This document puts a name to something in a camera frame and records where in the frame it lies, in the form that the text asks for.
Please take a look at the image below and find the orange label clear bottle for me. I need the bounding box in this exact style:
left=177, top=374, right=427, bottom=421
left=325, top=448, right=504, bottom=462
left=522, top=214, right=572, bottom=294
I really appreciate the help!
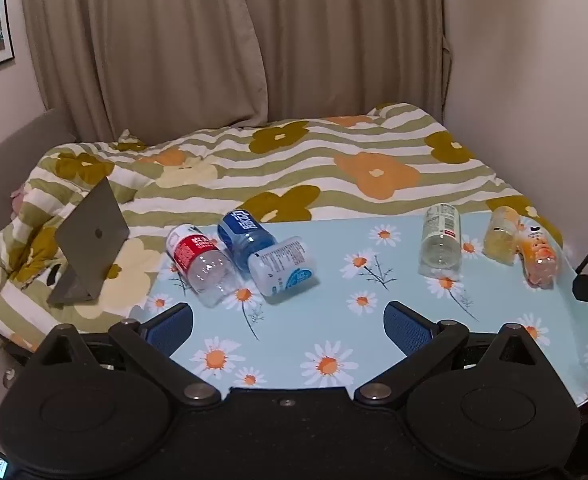
left=515, top=221, right=559, bottom=288

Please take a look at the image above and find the grey open laptop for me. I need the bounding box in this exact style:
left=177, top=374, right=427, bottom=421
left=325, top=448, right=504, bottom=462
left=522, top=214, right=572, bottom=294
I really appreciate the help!
left=47, top=178, right=129, bottom=307

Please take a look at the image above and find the white light-blue label bottle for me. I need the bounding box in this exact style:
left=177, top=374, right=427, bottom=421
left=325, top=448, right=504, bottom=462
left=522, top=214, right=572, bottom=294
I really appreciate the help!
left=247, top=236, right=317, bottom=297

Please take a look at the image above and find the green white label bottle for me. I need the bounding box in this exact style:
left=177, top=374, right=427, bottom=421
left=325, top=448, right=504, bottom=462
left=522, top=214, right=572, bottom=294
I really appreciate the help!
left=419, top=203, right=462, bottom=281

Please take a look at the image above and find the yellow vitamin C cup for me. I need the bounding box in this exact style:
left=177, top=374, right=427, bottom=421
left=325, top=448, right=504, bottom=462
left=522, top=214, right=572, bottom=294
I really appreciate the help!
left=483, top=206, right=521, bottom=266

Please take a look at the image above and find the beige curtain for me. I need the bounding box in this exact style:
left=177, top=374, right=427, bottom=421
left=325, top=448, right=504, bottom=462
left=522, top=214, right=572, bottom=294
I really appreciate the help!
left=22, top=0, right=450, bottom=143

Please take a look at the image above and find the red label clear bottle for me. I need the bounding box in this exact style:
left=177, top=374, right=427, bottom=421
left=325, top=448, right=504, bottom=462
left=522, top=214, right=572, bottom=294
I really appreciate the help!
left=166, top=224, right=241, bottom=308

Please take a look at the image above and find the dark blue label bottle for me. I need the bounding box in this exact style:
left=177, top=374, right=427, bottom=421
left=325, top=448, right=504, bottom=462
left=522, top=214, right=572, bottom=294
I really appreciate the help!
left=217, top=208, right=277, bottom=274

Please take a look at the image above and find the floral striped duvet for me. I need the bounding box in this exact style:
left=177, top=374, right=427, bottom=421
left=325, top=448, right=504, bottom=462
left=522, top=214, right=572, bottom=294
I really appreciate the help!
left=0, top=103, right=537, bottom=351

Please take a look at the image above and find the daisy print blue tablecloth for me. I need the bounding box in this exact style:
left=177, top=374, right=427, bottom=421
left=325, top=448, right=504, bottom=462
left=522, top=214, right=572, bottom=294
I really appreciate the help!
left=131, top=214, right=588, bottom=402

